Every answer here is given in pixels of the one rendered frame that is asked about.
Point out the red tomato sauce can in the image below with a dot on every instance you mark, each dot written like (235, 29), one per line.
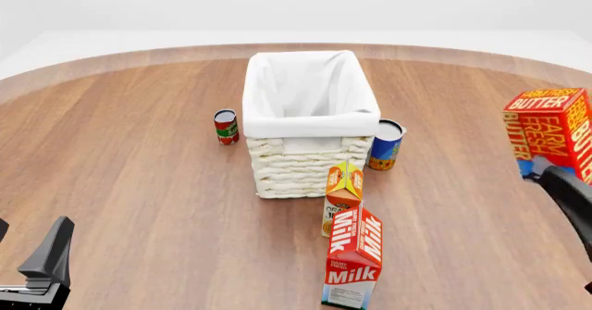
(226, 131)

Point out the white woven basket with liner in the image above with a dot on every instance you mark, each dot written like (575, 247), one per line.
(310, 91)

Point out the orange juice carton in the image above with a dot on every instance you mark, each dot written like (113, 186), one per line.
(343, 181)

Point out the red and white milk carton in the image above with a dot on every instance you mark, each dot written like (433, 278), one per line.
(352, 254)

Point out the small grey plate on stalk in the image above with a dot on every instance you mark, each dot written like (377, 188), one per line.
(541, 163)

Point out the blue tin with orange print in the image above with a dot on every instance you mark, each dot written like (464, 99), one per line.
(385, 148)

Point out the red and yellow butter box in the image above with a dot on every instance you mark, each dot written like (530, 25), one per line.
(548, 129)

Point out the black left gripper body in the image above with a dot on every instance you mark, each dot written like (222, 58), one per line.
(32, 297)

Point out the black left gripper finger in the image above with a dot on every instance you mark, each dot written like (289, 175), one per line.
(53, 254)
(3, 229)

